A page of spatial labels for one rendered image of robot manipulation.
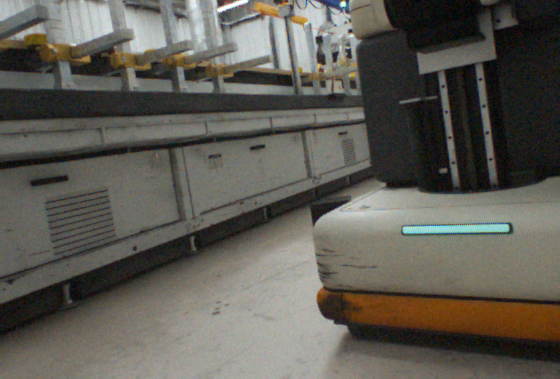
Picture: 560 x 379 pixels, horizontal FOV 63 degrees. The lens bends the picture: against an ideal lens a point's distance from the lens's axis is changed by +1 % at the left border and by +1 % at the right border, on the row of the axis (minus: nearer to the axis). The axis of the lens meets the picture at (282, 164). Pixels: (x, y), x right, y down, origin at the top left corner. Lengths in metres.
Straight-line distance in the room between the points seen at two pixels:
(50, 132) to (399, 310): 1.08
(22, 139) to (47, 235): 0.41
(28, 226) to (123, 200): 0.38
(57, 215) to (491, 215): 1.37
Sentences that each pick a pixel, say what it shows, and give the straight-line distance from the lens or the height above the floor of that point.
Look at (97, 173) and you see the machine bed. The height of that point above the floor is 0.44.
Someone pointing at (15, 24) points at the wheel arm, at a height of 0.82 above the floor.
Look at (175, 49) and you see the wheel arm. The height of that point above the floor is 0.80.
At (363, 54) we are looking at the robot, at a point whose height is 0.65.
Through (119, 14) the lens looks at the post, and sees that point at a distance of 1.74.
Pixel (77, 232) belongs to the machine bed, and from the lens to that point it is 1.79.
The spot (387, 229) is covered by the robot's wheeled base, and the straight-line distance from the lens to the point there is 0.93.
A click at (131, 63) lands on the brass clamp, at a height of 0.80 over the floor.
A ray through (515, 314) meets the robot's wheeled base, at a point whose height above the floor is 0.10.
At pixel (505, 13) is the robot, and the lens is 1.10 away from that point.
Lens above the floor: 0.45
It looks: 3 degrees down
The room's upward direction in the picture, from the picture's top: 9 degrees counter-clockwise
